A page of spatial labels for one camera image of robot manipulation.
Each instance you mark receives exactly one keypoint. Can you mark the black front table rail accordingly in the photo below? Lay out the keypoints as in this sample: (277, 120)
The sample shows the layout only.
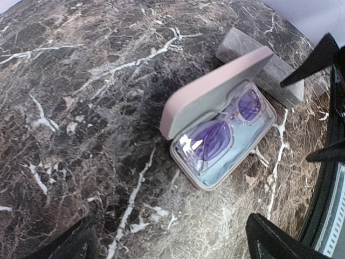
(331, 174)

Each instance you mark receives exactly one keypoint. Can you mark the clear purple lens sunglasses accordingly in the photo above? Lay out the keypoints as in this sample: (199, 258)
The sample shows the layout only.
(202, 146)

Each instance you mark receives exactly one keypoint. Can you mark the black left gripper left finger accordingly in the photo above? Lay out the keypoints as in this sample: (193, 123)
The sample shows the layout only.
(79, 241)

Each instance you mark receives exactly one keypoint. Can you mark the grey case teal lining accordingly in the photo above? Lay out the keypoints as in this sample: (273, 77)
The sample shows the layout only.
(236, 43)

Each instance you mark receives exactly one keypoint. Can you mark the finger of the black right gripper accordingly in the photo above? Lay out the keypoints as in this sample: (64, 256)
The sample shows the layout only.
(333, 153)
(320, 58)

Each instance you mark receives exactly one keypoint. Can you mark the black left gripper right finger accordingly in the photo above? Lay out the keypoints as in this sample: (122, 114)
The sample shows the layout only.
(266, 240)

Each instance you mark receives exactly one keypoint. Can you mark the pink glasses case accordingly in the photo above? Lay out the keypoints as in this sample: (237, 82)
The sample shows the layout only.
(204, 98)

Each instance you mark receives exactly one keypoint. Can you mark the white slotted cable duct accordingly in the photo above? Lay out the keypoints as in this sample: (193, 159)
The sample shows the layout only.
(331, 230)

